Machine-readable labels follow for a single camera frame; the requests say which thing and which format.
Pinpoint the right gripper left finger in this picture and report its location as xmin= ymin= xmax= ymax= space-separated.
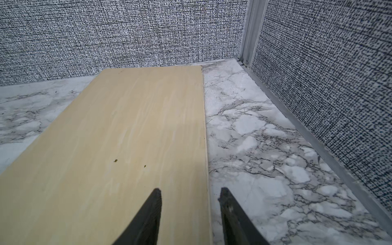
xmin=113 ymin=188 xmax=162 ymax=245

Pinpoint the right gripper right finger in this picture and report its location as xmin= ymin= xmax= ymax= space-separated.
xmin=218 ymin=187 xmax=269 ymax=245

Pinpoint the light plywood board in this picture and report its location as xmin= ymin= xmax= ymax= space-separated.
xmin=1 ymin=66 xmax=212 ymax=245

